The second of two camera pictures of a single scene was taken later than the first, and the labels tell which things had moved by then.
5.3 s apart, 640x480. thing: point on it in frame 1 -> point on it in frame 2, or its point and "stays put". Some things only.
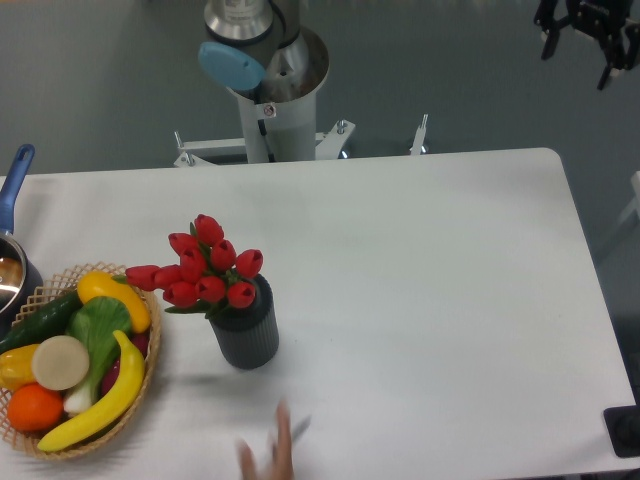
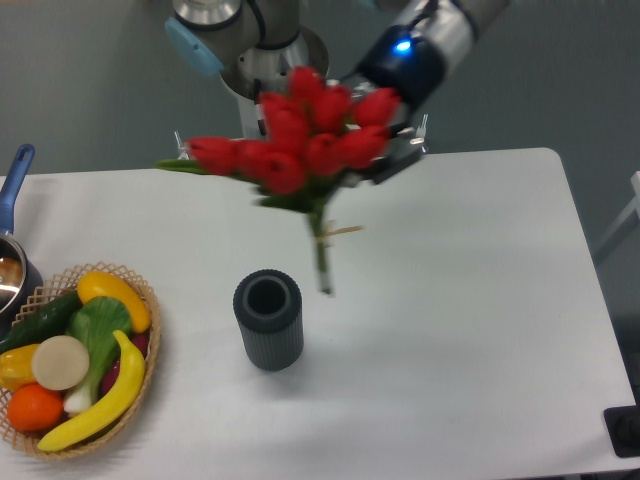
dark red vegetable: [141, 343] stays put
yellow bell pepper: [16, 367] stays put
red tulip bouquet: [204, 273] -> [311, 137]
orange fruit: [35, 409] stays put
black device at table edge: [624, 426] stays put
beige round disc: [60, 362] stays put
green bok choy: [95, 321] stays put
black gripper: [606, 19] -> [405, 143]
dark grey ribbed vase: [249, 336] -> [269, 306]
